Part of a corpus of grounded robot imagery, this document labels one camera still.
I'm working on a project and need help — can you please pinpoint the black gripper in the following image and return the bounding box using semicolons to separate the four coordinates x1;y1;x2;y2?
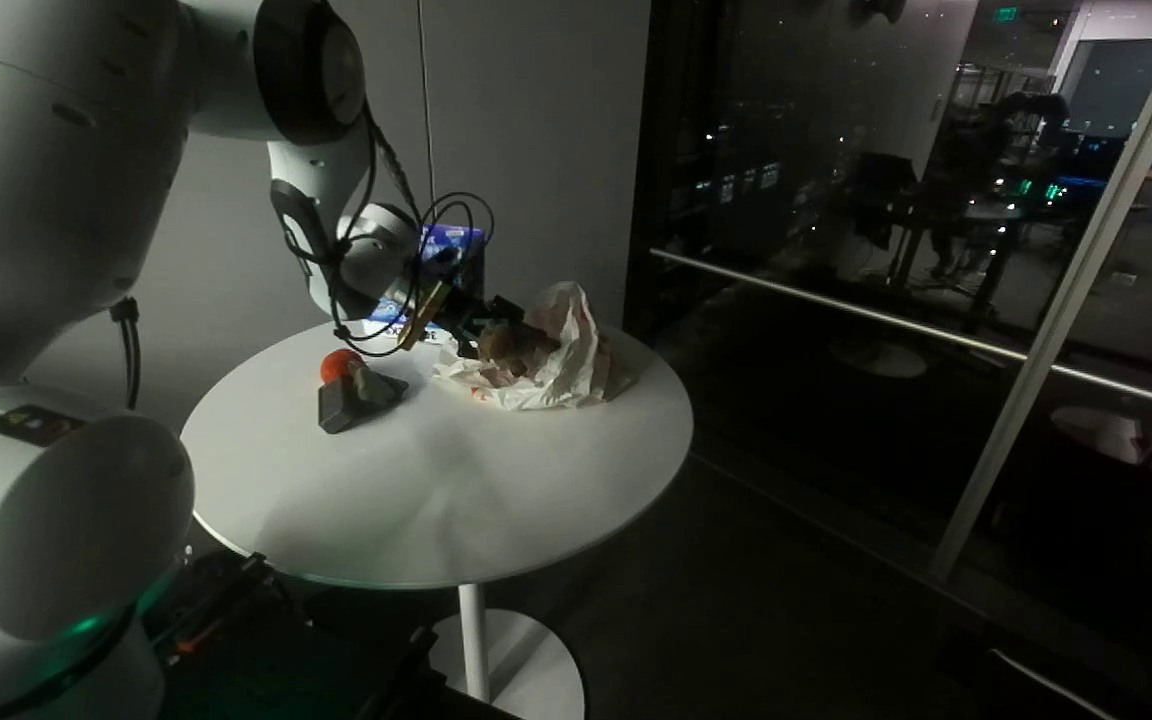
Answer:
433;255;530;368

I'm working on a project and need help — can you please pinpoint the brown plush toy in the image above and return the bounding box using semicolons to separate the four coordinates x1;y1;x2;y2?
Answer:
473;318;570;375

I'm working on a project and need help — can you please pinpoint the dark brown soft item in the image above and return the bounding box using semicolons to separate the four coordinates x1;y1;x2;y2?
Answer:
318;361;411;436

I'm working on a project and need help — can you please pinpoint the white orange striped plastic bag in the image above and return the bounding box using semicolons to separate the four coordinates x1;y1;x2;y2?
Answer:
433;277;643;416

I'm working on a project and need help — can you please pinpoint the blue snack pack box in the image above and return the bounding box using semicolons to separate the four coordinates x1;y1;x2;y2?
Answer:
415;220;494;303

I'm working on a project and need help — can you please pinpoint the white object behind glass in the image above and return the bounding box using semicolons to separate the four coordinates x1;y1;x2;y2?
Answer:
1053;395;1152;471

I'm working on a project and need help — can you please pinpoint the yellowish wrist camera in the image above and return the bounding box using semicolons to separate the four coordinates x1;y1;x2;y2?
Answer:
406;268;457;331

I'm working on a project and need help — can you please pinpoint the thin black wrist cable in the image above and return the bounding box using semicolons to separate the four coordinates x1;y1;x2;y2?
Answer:
270;112;502;355

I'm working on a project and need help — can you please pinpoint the white table pedestal base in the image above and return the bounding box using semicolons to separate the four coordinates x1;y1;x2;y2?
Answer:
423;579;591;720

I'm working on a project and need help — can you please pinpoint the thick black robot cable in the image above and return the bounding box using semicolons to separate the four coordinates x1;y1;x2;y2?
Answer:
105;293;154;416

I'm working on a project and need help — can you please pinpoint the pale horizontal window rail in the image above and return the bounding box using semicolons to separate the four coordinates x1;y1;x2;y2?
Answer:
649;246;1152;419

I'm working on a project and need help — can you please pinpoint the pale window frame post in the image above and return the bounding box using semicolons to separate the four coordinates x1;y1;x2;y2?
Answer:
930;0;1152;586

